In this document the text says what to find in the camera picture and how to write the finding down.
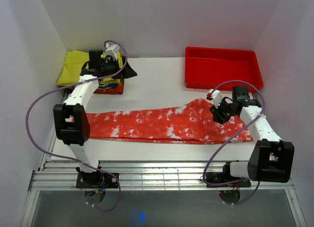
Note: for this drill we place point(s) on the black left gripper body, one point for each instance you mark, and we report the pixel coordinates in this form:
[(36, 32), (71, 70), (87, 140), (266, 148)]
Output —
[(112, 67)]

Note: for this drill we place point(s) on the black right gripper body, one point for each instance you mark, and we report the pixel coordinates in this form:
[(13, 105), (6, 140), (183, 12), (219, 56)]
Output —
[(223, 113)]

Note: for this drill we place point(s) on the red white tie-dye trousers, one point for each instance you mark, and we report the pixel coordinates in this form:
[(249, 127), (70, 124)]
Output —
[(191, 123)]

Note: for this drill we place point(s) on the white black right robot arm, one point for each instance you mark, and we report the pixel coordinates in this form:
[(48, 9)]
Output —
[(271, 159)]

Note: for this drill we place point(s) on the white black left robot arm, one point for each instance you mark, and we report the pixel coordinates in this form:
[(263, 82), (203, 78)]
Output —
[(70, 119)]

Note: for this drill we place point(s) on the folded orange patterned trousers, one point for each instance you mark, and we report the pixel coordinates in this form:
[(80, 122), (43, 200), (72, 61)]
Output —
[(112, 85)]

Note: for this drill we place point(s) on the folded yellow trousers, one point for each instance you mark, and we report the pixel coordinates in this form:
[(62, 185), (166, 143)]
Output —
[(74, 60)]

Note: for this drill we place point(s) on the red plastic tray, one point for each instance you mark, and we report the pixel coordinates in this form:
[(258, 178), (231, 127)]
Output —
[(206, 68)]

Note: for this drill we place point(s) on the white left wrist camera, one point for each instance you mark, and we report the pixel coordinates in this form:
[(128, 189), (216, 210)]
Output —
[(111, 50)]

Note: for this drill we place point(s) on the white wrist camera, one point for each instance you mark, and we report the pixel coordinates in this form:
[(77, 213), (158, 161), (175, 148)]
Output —
[(111, 50), (215, 96)]

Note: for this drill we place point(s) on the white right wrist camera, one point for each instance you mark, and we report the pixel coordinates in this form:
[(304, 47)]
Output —
[(215, 96)]

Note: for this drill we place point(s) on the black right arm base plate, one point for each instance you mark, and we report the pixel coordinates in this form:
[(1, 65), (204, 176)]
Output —
[(221, 180)]

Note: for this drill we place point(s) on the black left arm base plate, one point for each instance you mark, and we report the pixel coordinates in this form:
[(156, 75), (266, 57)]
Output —
[(96, 180)]

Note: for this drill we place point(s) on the aluminium table edge rail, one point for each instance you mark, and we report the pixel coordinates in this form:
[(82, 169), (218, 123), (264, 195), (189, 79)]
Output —
[(150, 176)]

